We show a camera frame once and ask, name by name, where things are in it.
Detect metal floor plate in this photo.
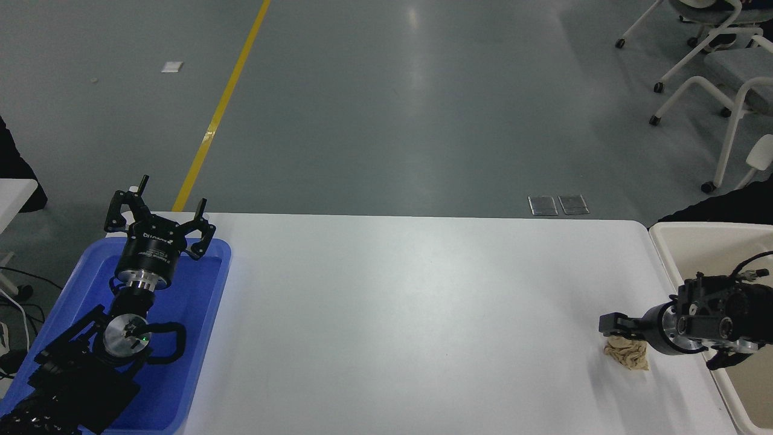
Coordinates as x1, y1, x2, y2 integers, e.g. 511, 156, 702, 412
558, 194, 590, 216
528, 195, 559, 217

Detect person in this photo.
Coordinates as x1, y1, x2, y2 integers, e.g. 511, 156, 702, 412
0, 116, 48, 213
657, 174, 773, 226

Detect white chair grey square seat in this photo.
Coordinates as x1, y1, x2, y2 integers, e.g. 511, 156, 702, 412
649, 35, 773, 195

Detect blue plastic tray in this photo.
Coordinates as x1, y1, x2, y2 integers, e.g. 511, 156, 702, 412
0, 237, 233, 435

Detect white floor cable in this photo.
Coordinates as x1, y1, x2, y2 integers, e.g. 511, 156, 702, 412
0, 286, 32, 352

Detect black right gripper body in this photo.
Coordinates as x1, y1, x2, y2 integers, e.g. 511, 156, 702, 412
641, 303, 670, 356

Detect black floor cable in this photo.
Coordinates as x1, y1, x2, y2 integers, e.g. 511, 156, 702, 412
0, 266, 65, 291

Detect white plastic chair part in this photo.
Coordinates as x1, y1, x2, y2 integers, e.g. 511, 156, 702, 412
734, 134, 773, 189

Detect tan paper ball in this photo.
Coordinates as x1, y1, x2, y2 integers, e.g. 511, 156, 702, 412
604, 336, 650, 372

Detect small white side table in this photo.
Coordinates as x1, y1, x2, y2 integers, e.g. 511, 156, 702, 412
0, 179, 39, 298

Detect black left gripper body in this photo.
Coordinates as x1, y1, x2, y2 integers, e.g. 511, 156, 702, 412
114, 221, 188, 286

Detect large pale bin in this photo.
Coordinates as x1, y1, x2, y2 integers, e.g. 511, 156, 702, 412
649, 221, 773, 435

